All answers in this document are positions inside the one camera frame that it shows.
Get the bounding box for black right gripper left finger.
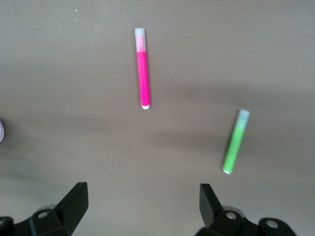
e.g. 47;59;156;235
0;181;89;236

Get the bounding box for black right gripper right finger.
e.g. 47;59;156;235
195;183;297;236

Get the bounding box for pink highlighter pen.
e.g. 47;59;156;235
134;28;152;111

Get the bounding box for pink mesh pen holder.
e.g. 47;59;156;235
0;118;6;144

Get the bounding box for green highlighter pen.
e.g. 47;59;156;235
221;109;251;176

